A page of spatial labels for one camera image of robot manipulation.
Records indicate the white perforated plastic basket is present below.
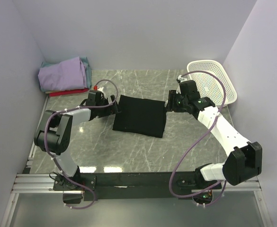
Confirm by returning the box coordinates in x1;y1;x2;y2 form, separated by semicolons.
187;60;237;105

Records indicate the folded lilac t shirt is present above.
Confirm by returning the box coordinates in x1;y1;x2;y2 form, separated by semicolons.
37;56;88;92

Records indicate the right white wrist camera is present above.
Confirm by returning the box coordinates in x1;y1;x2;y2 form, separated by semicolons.
176;75;185;83

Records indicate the black floral print t shirt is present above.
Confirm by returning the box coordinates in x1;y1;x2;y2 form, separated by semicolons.
113;95;167;138

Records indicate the folded teal t shirt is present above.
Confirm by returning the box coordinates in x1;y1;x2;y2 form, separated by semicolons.
40;56;93;92

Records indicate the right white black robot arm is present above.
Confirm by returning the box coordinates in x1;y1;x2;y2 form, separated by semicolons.
167;80;262;186

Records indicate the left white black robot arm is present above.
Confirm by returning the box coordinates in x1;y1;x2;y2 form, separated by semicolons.
34;89;120;190

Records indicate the folded red t shirt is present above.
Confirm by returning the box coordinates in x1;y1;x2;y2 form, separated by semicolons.
49;88;89;97

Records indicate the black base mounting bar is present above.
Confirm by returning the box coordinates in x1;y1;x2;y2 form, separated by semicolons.
53;170;226;204

